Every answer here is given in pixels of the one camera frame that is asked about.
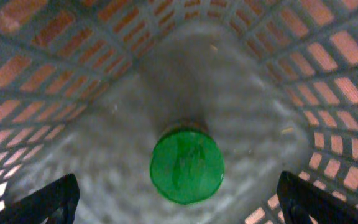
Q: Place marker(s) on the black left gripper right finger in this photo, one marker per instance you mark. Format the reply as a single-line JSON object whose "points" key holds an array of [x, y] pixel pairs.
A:
{"points": [[302, 202]]}

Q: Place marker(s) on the green lid jar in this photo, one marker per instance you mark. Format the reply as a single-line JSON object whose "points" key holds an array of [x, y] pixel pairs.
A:
{"points": [[186, 165]]}

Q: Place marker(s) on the grey plastic mesh basket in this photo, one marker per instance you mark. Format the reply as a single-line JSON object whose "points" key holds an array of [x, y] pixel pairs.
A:
{"points": [[88, 87]]}

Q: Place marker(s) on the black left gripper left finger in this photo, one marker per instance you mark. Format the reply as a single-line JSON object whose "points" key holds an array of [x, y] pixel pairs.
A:
{"points": [[54, 203]]}

